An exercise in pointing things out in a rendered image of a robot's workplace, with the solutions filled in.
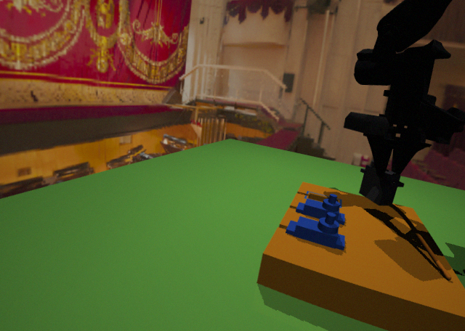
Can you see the orange rectangular deck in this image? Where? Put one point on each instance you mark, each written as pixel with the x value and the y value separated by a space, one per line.
pixel 346 254

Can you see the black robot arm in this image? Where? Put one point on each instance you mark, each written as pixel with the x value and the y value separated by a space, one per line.
pixel 408 22

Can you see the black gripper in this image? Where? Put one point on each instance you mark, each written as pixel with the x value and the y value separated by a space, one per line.
pixel 381 133

